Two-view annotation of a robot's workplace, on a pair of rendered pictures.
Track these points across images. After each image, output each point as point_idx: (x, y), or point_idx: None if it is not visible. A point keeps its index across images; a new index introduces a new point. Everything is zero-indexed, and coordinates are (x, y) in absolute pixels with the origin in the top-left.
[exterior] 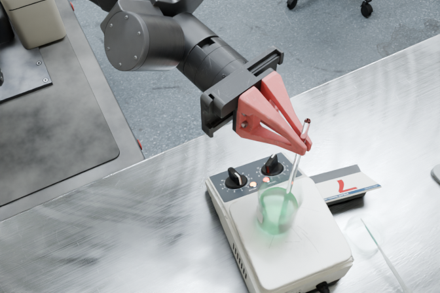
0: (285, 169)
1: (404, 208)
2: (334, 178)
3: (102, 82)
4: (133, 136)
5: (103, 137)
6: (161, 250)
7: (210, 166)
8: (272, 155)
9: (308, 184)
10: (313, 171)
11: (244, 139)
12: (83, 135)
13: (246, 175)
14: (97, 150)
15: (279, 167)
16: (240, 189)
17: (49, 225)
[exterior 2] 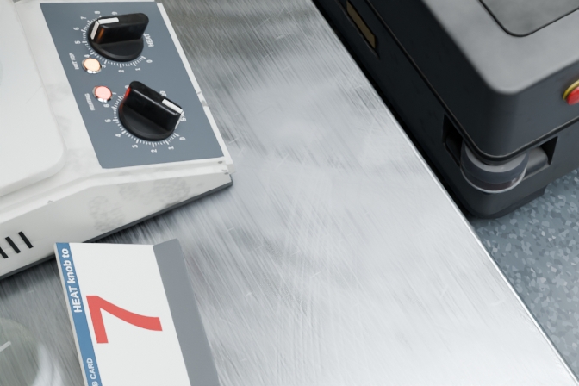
0: (140, 143)
1: None
2: (174, 317)
3: None
4: (576, 58)
5: None
6: None
7: (219, 28)
8: (171, 103)
9: (40, 153)
10: (202, 269)
11: (301, 97)
12: None
13: (136, 65)
14: None
15: (142, 127)
16: (79, 40)
17: None
